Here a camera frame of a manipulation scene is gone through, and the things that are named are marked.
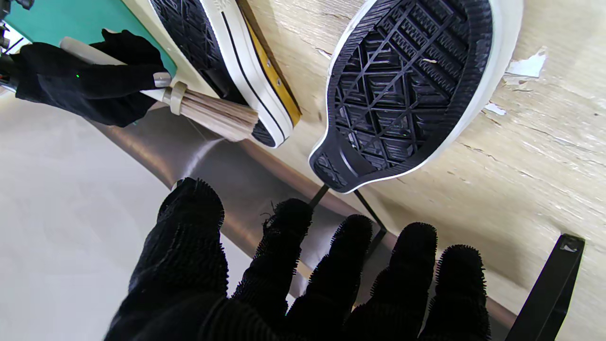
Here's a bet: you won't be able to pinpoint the small wooden bench black legs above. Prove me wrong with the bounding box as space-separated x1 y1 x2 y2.
308 184 586 341

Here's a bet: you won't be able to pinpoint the green plastic basin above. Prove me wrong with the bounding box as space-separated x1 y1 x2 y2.
5 0 178 76

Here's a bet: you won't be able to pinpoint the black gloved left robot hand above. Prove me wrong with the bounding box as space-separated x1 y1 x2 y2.
104 178 490 341

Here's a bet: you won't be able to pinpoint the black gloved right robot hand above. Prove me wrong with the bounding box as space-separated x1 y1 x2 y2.
9 29 172 127

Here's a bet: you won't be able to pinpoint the white paper scrap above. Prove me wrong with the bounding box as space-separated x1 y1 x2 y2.
504 46 548 87

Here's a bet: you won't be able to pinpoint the white handled brown bristle brush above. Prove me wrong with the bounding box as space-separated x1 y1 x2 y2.
59 29 259 143

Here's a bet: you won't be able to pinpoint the yellow canvas sneaker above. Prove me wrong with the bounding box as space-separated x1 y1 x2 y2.
309 0 524 194
149 0 303 149

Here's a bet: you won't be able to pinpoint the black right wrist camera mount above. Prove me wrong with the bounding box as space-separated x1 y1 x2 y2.
0 0 35 90

